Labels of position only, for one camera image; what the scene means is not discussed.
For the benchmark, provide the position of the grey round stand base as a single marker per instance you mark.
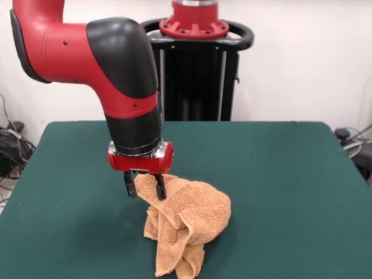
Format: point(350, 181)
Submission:
point(352, 148)

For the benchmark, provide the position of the orange terry towel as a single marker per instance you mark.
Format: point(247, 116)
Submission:
point(197, 209)

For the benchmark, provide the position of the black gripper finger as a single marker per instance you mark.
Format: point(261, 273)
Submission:
point(160, 189)
point(130, 187)

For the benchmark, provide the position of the dark green table cloth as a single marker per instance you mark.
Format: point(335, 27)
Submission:
point(276, 189)

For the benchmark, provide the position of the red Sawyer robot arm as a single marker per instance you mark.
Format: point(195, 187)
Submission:
point(72, 52)

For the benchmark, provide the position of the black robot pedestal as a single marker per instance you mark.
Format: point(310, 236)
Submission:
point(200, 81)

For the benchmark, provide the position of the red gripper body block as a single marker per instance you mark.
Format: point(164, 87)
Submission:
point(142, 164)

